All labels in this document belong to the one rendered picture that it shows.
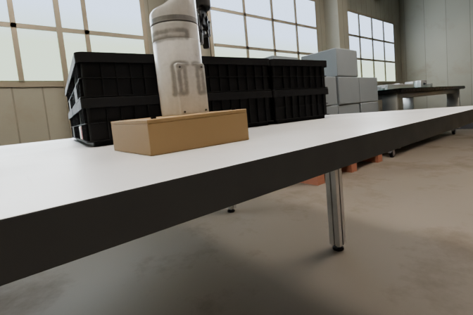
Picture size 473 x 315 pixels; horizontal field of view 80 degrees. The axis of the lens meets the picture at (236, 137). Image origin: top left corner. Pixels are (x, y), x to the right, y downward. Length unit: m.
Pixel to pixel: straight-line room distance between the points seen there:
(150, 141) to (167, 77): 0.17
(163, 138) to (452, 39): 7.50
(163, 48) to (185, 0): 0.10
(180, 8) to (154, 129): 0.25
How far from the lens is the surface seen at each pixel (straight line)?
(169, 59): 0.55
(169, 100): 0.55
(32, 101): 2.84
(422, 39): 7.91
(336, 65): 3.15
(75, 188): 0.27
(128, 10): 3.18
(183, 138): 0.44
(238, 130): 0.50
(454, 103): 6.60
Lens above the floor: 0.75
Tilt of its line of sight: 5 degrees down
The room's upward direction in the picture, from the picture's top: 5 degrees counter-clockwise
